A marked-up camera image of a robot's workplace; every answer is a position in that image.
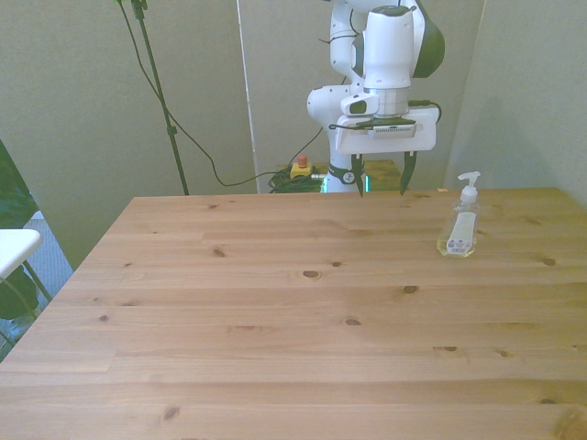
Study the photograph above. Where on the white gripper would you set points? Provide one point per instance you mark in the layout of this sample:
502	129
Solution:
390	143

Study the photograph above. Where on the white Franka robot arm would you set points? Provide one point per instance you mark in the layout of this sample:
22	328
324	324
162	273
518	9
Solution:
387	50

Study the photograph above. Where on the clear hand sanitizer pump bottle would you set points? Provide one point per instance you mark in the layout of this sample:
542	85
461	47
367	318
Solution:
457	231

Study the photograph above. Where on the yellow emergency stop button box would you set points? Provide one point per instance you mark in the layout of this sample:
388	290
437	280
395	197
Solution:
301	169

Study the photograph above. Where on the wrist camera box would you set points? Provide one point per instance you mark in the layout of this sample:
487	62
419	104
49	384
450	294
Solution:
392	129

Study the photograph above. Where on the white vertical wall strip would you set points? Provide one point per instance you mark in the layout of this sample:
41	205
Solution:
247	101

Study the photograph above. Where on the black camera stand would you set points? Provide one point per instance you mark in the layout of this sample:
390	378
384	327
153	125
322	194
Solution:
158	91

